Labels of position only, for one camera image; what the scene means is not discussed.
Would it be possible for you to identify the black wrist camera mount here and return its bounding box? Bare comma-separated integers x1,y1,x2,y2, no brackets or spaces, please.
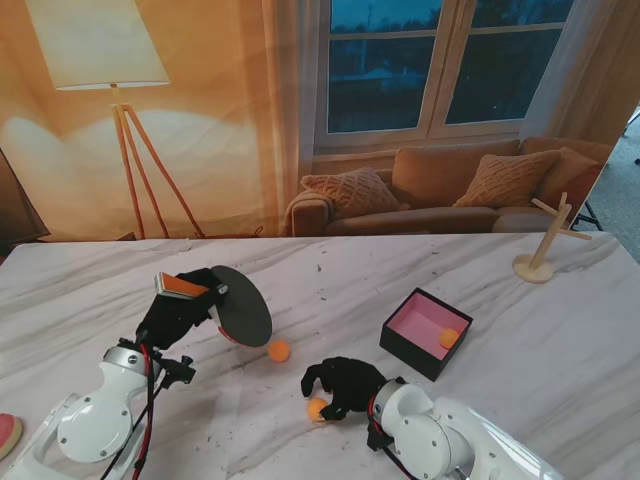
149,352,197,391
366,422,396,452

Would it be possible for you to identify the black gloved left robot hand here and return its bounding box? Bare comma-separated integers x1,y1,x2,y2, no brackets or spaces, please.
135,268,231,352

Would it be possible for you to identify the pink round pad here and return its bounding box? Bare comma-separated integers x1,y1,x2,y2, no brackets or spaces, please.
0,413,25,460

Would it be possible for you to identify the black tripod stand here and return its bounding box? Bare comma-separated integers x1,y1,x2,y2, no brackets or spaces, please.
574,199,604,234

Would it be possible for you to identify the printed living room backdrop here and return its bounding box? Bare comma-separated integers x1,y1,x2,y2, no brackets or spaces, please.
0,0,640,246

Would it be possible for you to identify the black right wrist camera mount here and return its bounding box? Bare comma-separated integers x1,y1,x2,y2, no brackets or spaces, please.
366,422,396,452

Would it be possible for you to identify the red black right arm cable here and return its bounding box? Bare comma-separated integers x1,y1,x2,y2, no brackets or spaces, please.
384,444,416,480

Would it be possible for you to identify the red black left arm cable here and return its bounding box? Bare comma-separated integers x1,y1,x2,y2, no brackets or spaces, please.
99,344,166,480

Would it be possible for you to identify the wooden mug tree stand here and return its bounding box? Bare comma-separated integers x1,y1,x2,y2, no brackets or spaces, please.
513,192,594,285

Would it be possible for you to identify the black storage box pink inside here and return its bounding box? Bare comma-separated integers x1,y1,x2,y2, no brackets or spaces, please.
379,287,475,383

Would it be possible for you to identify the red black arm cable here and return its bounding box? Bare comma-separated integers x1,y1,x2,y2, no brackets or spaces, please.
99,344,166,480
384,444,416,480

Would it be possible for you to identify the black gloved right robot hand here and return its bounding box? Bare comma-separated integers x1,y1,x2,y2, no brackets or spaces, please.
300,356,396,424

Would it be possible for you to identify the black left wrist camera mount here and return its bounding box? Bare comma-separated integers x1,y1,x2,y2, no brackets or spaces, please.
149,352,197,391

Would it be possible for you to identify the ping pong bat orange handle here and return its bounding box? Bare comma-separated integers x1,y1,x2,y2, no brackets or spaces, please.
153,265,274,348

